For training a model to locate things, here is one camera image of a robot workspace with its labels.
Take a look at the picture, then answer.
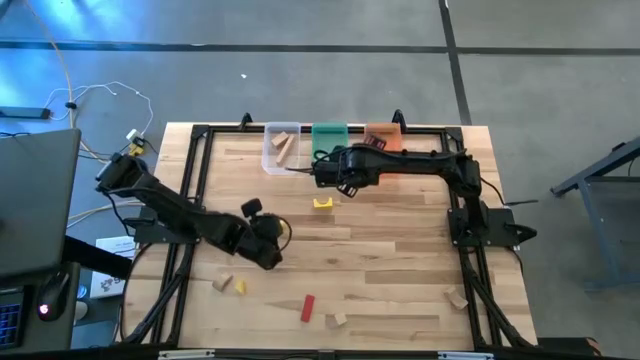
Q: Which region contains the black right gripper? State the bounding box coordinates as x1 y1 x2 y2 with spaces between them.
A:
285 145 360 199

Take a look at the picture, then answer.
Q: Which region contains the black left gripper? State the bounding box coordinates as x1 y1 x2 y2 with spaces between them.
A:
232 197 290 272

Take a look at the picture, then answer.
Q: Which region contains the long natural wood block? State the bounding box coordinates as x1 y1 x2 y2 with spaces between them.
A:
276 133 296 165

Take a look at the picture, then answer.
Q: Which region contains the long red block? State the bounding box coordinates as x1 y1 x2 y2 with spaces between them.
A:
299 293 317 323

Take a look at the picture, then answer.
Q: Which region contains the natural wood triangle block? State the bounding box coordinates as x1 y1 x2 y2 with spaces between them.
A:
324 311 349 330

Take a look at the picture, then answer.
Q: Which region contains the natural wood rectangular block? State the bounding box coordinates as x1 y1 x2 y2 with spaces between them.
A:
444 285 470 311

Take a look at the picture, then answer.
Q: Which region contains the green plastic bin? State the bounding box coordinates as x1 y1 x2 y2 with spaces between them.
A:
310 122 350 157

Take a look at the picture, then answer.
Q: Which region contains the clear plastic bin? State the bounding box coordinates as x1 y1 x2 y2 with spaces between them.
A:
261 121 303 177

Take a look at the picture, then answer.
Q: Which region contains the orange plastic bin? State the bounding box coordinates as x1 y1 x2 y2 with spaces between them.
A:
363 122 405 179

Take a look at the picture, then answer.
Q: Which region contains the white cardboard box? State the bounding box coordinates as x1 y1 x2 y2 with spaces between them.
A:
89 234 137 300

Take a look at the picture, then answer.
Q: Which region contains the black metal bar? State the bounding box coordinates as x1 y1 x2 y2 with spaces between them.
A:
62 234 134 281

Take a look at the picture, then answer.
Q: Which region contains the black computer mouse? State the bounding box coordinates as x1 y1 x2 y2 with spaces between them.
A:
37 272 72 323

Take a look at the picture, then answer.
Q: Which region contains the dark gray desk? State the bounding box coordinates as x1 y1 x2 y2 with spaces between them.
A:
0 262 82 354

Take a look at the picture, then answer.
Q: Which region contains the blue gray metal table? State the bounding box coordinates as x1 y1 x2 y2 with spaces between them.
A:
549 135 640 292

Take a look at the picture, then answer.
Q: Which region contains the black power strip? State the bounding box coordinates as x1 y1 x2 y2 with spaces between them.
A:
0 105 53 121

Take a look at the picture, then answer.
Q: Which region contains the backlit keyboard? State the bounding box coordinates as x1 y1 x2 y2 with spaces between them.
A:
0 288 25 351

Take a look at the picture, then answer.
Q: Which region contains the black aluminium table frame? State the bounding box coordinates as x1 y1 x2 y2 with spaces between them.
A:
119 122 536 351

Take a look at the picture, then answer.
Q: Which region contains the silver metal bracket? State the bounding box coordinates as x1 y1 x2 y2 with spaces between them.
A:
437 351 495 360
157 349 216 360

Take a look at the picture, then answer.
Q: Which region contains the short cream cable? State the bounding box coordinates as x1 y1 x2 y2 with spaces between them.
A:
67 201 136 224

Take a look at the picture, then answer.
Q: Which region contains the thin white cable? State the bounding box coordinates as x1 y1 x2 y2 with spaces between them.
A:
44 81 155 139

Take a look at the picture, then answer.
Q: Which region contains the long cream cable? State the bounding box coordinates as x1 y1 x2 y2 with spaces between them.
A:
19 0 136 166

